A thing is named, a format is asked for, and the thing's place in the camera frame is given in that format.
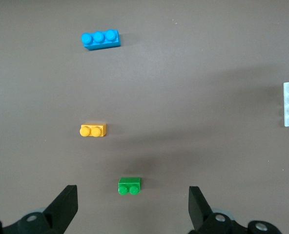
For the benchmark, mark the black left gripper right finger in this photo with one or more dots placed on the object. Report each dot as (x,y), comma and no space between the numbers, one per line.
(199,212)

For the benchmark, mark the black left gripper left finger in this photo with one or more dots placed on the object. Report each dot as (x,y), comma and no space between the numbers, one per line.
(62,209)

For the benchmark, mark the yellow two-stud block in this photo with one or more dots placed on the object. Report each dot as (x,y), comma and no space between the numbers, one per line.
(93,131)

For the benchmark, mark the green two-stud block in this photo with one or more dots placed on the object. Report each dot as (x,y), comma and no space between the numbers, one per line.
(128,182)

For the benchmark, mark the blue three-stud block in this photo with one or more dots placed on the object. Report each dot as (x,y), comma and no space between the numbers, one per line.
(100,44)

